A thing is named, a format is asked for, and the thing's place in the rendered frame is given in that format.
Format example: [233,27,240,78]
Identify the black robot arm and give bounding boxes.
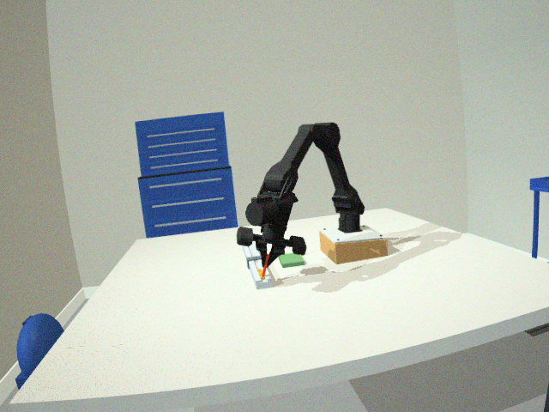
[245,122,365,233]

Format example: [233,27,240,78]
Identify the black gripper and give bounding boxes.
[237,221,307,268]

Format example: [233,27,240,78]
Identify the grey slotted metal rail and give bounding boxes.
[242,242,273,290]

